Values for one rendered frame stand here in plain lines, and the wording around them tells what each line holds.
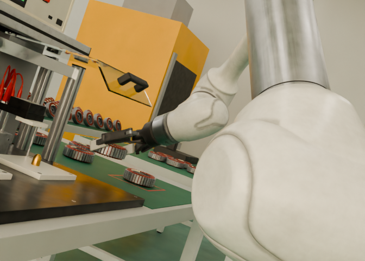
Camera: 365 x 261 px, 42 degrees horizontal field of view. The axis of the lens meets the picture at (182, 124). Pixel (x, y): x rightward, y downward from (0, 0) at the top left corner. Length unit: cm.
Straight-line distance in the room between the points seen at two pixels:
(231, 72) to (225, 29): 524
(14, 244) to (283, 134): 47
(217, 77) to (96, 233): 58
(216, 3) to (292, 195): 630
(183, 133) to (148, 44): 354
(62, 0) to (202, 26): 540
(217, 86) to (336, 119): 83
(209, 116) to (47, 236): 55
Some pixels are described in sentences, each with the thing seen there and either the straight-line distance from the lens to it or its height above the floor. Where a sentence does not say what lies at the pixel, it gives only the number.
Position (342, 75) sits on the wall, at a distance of 618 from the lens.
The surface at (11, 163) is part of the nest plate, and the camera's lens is 113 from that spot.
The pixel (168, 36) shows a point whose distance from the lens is 469.
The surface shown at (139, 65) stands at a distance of 473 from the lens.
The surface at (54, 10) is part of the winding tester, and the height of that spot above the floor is 116.
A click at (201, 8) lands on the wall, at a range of 673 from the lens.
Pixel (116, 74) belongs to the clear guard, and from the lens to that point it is 114.
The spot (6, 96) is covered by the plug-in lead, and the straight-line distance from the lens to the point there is 123.
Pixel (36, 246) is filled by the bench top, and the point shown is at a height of 72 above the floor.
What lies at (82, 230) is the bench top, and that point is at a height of 73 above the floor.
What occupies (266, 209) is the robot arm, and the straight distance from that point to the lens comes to 44.
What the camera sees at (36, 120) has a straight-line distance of 121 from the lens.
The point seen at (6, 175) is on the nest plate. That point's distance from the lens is 100.
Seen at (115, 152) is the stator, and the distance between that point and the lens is 142.
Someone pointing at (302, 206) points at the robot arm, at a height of 95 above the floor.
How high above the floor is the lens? 98
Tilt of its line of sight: level
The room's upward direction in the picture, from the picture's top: 19 degrees clockwise
